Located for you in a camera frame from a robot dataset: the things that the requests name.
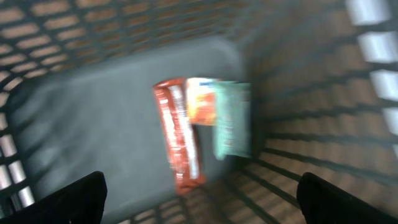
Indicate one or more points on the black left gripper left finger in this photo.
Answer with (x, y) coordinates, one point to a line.
(81, 202)

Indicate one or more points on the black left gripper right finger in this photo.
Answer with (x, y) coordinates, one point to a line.
(324, 203)

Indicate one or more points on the red snack packet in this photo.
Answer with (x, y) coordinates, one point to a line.
(182, 148)

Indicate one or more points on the green orange snack packet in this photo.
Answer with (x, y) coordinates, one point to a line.
(224, 105)

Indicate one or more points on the grey plastic shopping basket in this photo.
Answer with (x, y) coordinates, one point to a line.
(77, 96)

